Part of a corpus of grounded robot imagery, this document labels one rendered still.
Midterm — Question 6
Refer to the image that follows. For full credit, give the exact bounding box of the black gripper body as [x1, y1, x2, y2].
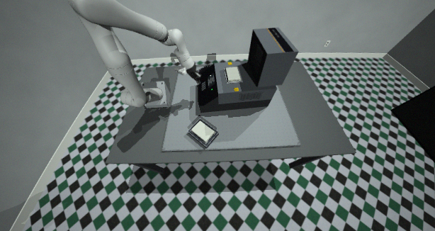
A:
[186, 63, 198, 77]

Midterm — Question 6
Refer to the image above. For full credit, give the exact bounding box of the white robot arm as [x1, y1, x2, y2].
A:
[68, 0, 194, 108]

